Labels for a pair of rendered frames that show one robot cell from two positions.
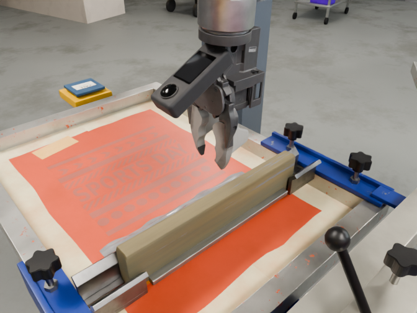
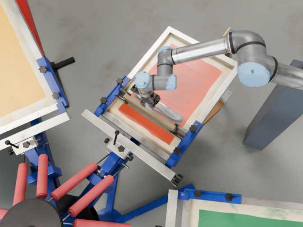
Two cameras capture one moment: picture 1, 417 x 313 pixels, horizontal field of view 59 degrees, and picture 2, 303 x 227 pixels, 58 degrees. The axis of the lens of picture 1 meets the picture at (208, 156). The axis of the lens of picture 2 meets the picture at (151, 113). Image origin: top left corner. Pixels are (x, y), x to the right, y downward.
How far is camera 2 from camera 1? 140 cm
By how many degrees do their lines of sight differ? 61
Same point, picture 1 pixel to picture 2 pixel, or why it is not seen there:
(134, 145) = (191, 77)
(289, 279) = (134, 134)
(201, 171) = (181, 104)
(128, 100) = (222, 60)
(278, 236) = (154, 133)
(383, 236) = (144, 154)
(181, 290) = (131, 111)
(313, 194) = (176, 142)
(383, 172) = not seen: outside the picture
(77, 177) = not seen: hidden behind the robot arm
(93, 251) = not seen: hidden behind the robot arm
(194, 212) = (139, 106)
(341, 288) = (125, 143)
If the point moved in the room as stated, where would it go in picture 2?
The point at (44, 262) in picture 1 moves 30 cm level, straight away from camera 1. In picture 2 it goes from (118, 81) to (152, 50)
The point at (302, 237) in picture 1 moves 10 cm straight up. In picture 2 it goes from (155, 139) to (153, 134)
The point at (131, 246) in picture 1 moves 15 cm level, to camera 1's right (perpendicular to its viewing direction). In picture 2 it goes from (126, 96) to (130, 118)
